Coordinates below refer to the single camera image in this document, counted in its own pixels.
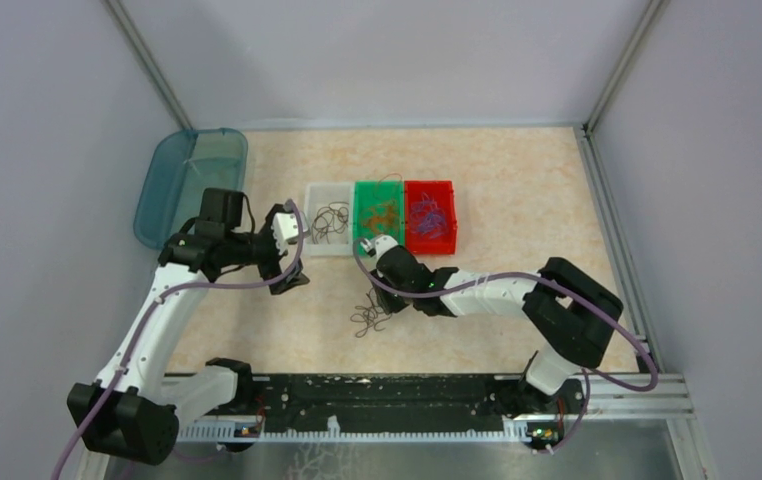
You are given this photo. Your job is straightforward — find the blue wires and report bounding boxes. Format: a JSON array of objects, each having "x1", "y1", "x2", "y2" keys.
[{"x1": 410, "y1": 192, "x2": 454, "y2": 241}]

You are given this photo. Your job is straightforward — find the brown wire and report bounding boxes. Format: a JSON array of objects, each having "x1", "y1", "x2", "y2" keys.
[{"x1": 311, "y1": 201, "x2": 352, "y2": 245}]

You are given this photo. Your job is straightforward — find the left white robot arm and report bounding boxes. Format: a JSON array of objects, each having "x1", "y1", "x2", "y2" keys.
[{"x1": 65, "y1": 188, "x2": 309, "y2": 465}]

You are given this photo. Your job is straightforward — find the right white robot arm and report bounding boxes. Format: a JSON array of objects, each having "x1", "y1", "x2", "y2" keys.
[{"x1": 369, "y1": 245, "x2": 623, "y2": 412}]

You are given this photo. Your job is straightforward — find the red plastic bin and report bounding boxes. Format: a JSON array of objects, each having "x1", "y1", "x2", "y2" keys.
[{"x1": 404, "y1": 180, "x2": 458, "y2": 256}]

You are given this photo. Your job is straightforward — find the green plastic bin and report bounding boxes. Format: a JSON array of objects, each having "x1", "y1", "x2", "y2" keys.
[{"x1": 352, "y1": 181, "x2": 405, "y2": 245}]

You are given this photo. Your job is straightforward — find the white plastic bin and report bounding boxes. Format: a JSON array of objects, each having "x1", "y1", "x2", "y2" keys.
[{"x1": 304, "y1": 182, "x2": 355, "y2": 257}]

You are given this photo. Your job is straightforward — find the teal translucent plastic tray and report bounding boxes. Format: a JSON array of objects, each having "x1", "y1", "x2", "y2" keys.
[{"x1": 133, "y1": 128, "x2": 248, "y2": 250}]

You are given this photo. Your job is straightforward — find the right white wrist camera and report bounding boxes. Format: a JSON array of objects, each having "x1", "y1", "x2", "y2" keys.
[{"x1": 358, "y1": 234, "x2": 399, "y2": 259}]

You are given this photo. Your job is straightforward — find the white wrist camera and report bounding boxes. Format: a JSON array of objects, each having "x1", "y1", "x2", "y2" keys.
[
  {"x1": 271, "y1": 204, "x2": 310, "y2": 254},
  {"x1": 358, "y1": 234, "x2": 399, "y2": 259}
]

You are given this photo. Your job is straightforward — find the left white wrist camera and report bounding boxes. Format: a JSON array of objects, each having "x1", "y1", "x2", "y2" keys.
[{"x1": 271, "y1": 204, "x2": 310, "y2": 254}]

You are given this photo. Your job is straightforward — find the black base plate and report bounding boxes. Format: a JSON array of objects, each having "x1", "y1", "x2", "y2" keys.
[{"x1": 210, "y1": 374, "x2": 563, "y2": 434}]

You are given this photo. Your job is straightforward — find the white slotted cable duct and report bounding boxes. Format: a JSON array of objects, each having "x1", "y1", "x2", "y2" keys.
[{"x1": 175, "y1": 415, "x2": 562, "y2": 444}]

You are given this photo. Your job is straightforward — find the right aluminium side rail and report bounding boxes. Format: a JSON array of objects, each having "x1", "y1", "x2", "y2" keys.
[{"x1": 573, "y1": 124, "x2": 661, "y2": 369}]

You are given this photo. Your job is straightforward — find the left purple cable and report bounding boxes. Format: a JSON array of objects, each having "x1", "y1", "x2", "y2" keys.
[{"x1": 49, "y1": 198, "x2": 306, "y2": 480}]

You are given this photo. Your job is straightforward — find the left aluminium frame post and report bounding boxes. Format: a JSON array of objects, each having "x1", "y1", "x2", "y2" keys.
[{"x1": 102, "y1": 0, "x2": 193, "y2": 130}]

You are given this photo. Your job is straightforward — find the aluminium frame post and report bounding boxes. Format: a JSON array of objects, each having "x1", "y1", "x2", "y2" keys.
[
  {"x1": 584, "y1": 0, "x2": 670, "y2": 137},
  {"x1": 102, "y1": 0, "x2": 193, "y2": 130}
]

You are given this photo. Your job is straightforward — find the right aluminium frame post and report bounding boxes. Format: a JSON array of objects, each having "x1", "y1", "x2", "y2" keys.
[{"x1": 584, "y1": 0, "x2": 670, "y2": 137}]

